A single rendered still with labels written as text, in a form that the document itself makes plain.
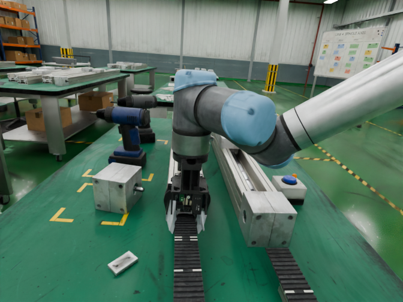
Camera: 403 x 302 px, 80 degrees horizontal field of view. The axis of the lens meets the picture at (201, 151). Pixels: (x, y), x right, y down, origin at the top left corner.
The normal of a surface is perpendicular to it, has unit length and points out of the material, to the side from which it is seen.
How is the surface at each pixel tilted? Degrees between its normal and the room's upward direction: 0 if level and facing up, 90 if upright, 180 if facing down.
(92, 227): 0
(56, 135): 90
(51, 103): 90
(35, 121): 90
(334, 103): 72
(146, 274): 0
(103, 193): 90
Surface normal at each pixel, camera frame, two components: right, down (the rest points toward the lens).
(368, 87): -0.51, -0.04
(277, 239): 0.08, 0.36
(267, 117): 0.65, 0.32
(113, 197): -0.18, 0.35
